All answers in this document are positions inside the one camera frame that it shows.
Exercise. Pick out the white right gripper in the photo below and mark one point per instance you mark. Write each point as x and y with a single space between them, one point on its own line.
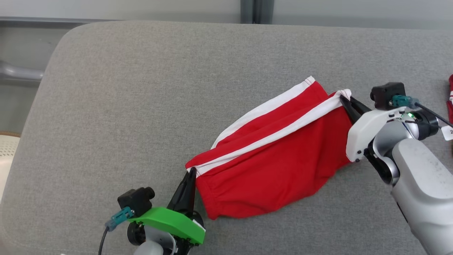
364 131

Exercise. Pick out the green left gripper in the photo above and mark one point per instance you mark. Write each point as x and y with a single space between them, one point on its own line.
170 219

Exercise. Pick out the red jersey with black print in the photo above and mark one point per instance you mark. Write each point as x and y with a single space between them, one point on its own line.
450 102

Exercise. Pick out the red shorts with white stripes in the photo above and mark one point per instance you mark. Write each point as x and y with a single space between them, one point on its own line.
276 166

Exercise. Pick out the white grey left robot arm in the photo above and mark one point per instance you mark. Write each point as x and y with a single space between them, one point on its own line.
155 244

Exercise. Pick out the white paper tag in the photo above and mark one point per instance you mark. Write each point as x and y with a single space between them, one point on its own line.
447 132

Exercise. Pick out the grey fabric sofa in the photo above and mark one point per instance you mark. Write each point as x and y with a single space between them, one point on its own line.
141 106

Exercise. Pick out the cream perforated laundry basket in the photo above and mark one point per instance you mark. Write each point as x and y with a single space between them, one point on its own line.
7 159

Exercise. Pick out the grey metal bar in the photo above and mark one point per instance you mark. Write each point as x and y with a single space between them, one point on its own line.
21 72

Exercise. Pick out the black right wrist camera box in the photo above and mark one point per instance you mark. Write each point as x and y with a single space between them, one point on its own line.
385 94

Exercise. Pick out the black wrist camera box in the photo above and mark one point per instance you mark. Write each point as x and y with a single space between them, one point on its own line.
385 94
136 200

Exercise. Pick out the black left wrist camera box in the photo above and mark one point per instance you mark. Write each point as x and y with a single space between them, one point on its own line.
136 200

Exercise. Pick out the grey vertical wall post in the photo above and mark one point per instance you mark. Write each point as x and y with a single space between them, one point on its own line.
264 10
247 10

